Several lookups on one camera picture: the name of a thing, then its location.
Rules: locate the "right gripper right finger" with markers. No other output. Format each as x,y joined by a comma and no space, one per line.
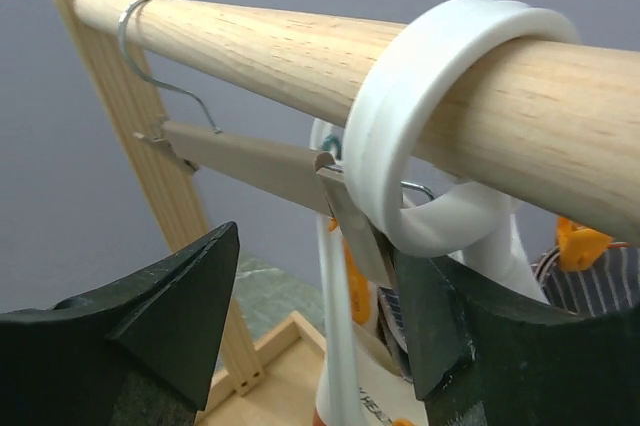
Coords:
481,354

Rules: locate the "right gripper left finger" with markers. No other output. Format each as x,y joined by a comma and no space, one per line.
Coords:
141,350

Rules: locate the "white round clip hanger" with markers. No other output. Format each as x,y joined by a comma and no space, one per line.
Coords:
399,111

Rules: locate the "wooden clip hanger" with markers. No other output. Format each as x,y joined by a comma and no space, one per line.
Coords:
300,175

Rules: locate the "grey striped underwear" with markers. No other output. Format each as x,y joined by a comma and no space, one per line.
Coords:
610,284

